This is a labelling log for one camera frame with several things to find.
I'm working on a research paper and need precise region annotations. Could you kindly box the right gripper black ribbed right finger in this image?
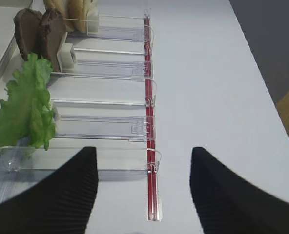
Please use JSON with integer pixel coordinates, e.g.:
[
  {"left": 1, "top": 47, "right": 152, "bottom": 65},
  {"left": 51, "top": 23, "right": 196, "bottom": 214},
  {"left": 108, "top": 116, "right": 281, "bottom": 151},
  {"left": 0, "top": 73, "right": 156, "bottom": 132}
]
[{"left": 189, "top": 147, "right": 289, "bottom": 234}]

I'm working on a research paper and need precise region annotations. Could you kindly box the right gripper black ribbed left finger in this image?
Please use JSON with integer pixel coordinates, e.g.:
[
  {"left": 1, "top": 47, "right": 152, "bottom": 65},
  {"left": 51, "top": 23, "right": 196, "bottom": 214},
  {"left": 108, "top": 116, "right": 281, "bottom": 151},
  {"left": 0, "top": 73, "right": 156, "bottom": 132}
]
[{"left": 0, "top": 147, "right": 98, "bottom": 234}]

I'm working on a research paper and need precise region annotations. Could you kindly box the green lettuce leaf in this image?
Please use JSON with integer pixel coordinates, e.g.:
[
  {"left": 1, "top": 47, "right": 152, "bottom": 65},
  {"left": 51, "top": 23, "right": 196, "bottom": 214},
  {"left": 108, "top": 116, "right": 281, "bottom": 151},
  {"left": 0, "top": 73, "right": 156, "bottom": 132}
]
[{"left": 0, "top": 53, "right": 56, "bottom": 150}]

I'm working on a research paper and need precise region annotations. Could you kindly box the brown meat patty front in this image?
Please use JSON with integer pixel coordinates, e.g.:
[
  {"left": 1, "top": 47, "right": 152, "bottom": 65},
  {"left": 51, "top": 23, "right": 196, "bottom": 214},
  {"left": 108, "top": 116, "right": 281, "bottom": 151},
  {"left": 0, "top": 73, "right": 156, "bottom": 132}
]
[{"left": 38, "top": 8, "right": 67, "bottom": 72}]

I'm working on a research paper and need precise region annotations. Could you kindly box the brown meat patty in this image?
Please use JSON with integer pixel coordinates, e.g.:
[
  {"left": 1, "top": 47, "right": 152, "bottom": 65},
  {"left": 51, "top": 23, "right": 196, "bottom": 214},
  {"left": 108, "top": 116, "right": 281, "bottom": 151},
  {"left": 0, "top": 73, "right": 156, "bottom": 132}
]
[
  {"left": 38, "top": 8, "right": 67, "bottom": 72},
  {"left": 13, "top": 8, "right": 42, "bottom": 61}
]

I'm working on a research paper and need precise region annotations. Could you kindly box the brown meat patty rear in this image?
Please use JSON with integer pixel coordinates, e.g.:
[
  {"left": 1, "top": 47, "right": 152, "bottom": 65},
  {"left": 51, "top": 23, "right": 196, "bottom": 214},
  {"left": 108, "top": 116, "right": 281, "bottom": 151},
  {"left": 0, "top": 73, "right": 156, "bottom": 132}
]
[{"left": 13, "top": 8, "right": 42, "bottom": 61}]

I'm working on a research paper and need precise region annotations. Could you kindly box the clear acrylic right rack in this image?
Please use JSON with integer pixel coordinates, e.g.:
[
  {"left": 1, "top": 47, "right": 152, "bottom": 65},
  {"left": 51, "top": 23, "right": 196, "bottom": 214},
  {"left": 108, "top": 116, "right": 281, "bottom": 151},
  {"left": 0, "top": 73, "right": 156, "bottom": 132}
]
[{"left": 0, "top": 11, "right": 150, "bottom": 203}]

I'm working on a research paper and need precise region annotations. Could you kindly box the top bun half front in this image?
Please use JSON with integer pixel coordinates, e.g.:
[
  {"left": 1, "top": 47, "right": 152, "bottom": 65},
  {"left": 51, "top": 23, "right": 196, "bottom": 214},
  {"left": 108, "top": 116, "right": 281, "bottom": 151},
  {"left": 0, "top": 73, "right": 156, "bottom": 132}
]
[{"left": 65, "top": 0, "right": 98, "bottom": 33}]

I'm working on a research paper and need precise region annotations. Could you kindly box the bun half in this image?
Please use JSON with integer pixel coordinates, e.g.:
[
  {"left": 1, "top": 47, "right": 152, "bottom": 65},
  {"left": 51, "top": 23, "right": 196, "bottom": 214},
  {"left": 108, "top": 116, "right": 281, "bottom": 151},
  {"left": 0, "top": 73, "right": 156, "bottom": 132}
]
[
  {"left": 43, "top": 0, "right": 69, "bottom": 18},
  {"left": 65, "top": 0, "right": 98, "bottom": 33}
]

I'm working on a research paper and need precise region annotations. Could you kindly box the top bun half rear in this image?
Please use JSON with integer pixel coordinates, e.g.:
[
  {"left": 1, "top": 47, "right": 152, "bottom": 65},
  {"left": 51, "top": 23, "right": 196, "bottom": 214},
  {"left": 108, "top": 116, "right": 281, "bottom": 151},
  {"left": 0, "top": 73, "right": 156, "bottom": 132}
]
[{"left": 43, "top": 0, "right": 69, "bottom": 18}]

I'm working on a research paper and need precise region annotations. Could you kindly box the red rack rail strip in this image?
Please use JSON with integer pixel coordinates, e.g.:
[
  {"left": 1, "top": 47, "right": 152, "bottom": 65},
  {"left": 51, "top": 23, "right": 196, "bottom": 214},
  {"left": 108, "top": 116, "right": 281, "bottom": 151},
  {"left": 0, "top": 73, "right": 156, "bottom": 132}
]
[{"left": 144, "top": 16, "right": 161, "bottom": 221}]

